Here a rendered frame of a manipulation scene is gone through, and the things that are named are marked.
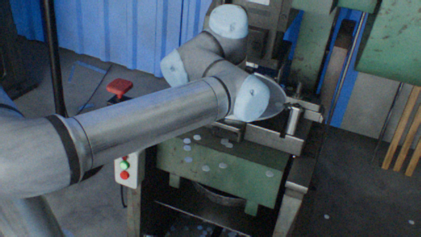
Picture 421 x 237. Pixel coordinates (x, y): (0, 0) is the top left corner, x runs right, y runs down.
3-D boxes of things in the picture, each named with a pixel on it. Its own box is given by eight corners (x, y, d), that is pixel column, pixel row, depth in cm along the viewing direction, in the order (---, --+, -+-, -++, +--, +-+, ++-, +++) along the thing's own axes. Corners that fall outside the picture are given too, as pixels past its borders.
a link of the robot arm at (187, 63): (188, 78, 73) (234, 45, 77) (152, 53, 80) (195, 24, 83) (197, 109, 79) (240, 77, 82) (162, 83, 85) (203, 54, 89)
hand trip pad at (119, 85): (122, 113, 125) (122, 91, 121) (105, 108, 127) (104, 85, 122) (134, 103, 131) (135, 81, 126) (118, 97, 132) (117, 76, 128)
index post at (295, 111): (294, 135, 122) (301, 107, 116) (283, 132, 122) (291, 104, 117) (295, 130, 124) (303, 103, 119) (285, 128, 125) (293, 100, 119)
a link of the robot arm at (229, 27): (197, 16, 81) (229, -6, 84) (200, 54, 90) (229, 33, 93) (225, 37, 77) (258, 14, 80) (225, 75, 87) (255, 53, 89)
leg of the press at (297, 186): (277, 344, 143) (356, 124, 93) (245, 330, 146) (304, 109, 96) (319, 180, 216) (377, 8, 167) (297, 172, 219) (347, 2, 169)
